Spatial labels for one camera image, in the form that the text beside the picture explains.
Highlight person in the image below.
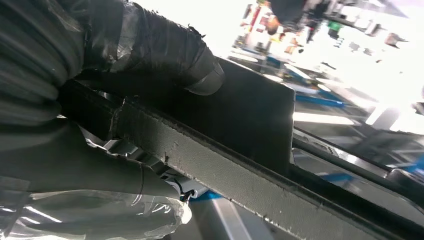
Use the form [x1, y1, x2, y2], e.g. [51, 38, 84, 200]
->
[264, 0, 307, 37]

